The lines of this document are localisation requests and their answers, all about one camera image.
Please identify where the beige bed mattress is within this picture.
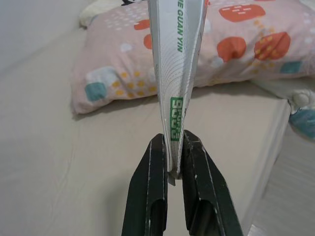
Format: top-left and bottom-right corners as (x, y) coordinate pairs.
(0, 23), (315, 236)

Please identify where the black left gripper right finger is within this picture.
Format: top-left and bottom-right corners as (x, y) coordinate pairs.
(181, 129), (244, 236)

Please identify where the cream cartoon print blanket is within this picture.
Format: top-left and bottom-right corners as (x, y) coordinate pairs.
(78, 0), (315, 141)

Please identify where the white green-lettered packet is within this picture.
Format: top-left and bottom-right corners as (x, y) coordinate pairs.
(147, 0), (210, 186)

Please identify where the pink patterned pillow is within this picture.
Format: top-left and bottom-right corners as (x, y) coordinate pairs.
(70, 0), (315, 116)

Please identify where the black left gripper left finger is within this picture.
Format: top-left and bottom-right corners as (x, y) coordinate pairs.
(120, 133), (170, 236)

